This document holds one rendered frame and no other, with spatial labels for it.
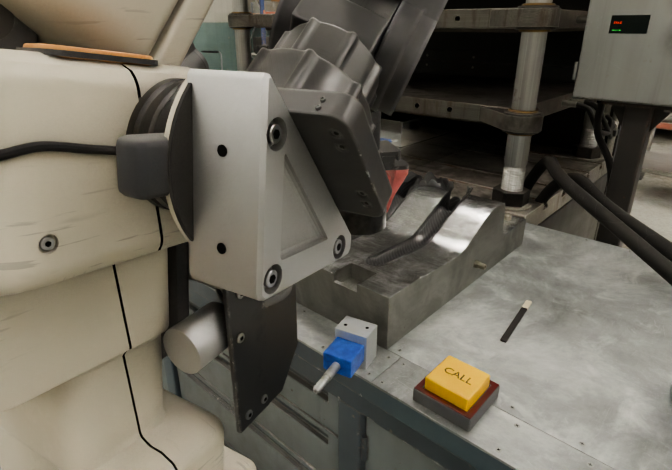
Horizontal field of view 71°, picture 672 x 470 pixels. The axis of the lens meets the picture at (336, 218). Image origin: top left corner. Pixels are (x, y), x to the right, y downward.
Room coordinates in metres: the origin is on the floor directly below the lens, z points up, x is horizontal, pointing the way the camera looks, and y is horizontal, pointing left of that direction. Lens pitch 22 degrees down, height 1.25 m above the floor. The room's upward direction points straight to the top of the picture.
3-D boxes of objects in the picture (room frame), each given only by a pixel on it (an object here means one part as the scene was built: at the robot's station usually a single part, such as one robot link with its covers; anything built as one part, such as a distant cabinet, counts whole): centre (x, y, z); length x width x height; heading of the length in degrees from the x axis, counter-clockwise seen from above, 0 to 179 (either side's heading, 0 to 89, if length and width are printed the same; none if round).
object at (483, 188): (1.90, -0.30, 0.76); 1.30 x 0.84 x 0.07; 48
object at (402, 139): (1.81, -0.28, 0.87); 0.50 x 0.27 x 0.17; 138
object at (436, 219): (0.85, -0.13, 0.92); 0.35 x 0.16 x 0.09; 138
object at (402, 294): (0.85, -0.15, 0.87); 0.50 x 0.26 x 0.14; 138
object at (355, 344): (0.52, -0.01, 0.83); 0.13 x 0.05 x 0.05; 151
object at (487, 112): (1.90, -0.31, 0.96); 1.29 x 0.83 x 0.18; 48
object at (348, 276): (0.65, -0.03, 0.87); 0.05 x 0.05 x 0.04; 48
